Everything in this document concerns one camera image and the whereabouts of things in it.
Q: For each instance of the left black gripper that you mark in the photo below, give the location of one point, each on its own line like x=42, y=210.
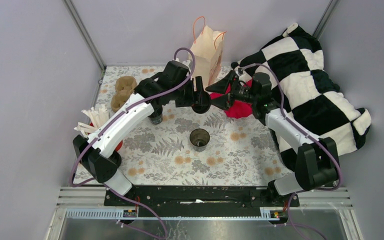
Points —
x=192, y=98

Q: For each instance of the brown pulp cup carrier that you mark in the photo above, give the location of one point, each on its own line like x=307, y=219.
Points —
x=124, y=87

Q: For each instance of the red ribbed cup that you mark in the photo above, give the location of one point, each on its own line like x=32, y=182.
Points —
x=118, y=147

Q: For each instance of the floral table mat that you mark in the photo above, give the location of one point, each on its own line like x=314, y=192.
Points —
x=241, y=152

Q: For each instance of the black white checkered blanket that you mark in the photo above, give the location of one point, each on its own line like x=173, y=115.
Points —
x=294, y=62

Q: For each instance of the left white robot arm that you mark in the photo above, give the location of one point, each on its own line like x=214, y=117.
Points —
x=96, y=151

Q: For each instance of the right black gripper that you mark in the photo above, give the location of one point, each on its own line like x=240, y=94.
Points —
x=224, y=102

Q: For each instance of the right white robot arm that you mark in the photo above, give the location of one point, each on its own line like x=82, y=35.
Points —
x=316, y=158

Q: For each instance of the black ribbed cup stack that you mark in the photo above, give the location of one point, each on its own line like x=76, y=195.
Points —
x=156, y=118

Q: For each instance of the dark translucent coffee cup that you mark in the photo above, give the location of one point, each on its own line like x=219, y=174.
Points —
x=199, y=138

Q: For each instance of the black cup lid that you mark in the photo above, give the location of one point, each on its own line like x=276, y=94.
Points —
x=205, y=104

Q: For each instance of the red cloth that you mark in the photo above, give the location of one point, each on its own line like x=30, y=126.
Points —
x=239, y=109

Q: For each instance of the beige paper bag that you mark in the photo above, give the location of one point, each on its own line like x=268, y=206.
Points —
x=207, y=47

